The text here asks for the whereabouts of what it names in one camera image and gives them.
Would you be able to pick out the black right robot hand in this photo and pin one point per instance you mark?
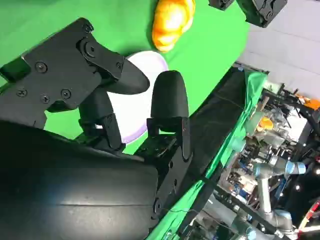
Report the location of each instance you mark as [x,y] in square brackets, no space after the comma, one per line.
[62,195]

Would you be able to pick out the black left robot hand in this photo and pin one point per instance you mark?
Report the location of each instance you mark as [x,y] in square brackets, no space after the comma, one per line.
[262,12]

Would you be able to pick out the orange item in clear bag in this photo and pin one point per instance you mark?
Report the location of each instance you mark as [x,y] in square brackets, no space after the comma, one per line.
[265,123]

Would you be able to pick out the lilac plate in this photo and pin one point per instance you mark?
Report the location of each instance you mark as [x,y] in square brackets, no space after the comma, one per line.
[135,112]

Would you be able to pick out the orange and white toy bread roll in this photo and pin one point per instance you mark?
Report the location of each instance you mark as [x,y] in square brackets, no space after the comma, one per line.
[172,22]

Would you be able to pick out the green table cloth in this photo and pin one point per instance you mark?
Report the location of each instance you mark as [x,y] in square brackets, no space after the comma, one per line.
[112,25]

